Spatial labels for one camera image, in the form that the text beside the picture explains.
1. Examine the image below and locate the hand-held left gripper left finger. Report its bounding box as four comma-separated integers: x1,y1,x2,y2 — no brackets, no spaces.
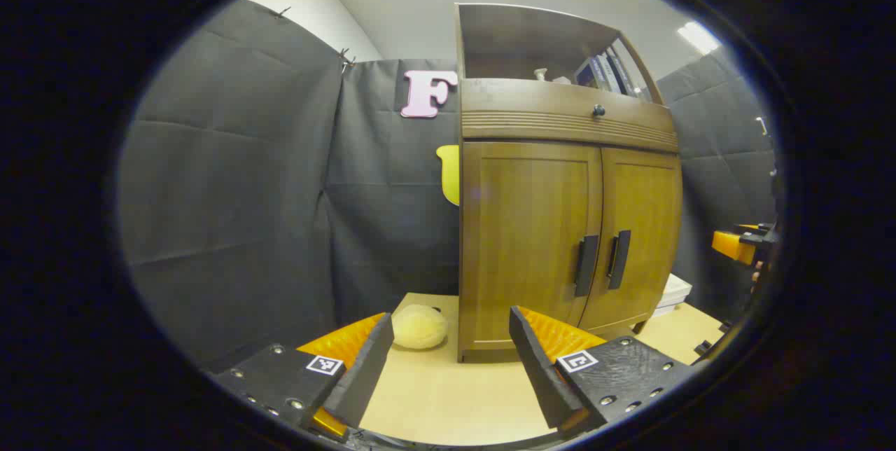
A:
213,312,395,438

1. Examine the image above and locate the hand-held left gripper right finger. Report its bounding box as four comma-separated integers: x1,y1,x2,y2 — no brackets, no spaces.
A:
509,305,697,432

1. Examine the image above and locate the wooden shoe cabinet door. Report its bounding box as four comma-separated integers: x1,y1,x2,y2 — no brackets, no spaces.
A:
461,141,604,354
580,148,683,334

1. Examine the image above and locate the wooden double-door shoe cabinet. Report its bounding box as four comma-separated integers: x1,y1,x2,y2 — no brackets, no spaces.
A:
454,3,683,364

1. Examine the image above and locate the small ceiling light panel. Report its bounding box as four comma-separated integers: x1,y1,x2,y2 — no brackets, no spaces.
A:
676,20,722,56

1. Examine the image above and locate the wooden drawer with black knob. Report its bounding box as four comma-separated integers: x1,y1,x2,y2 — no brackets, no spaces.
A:
460,78,680,154

